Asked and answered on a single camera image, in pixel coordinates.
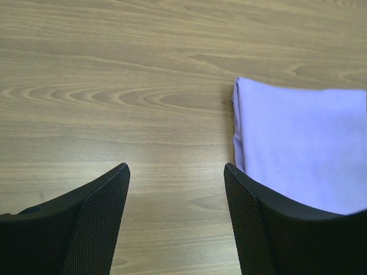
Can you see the purple t shirt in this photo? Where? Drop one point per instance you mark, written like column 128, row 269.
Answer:
column 308, row 145

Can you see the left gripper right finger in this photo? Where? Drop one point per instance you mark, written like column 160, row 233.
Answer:
column 277, row 235

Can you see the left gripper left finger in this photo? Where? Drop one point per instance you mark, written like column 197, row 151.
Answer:
column 75, row 233

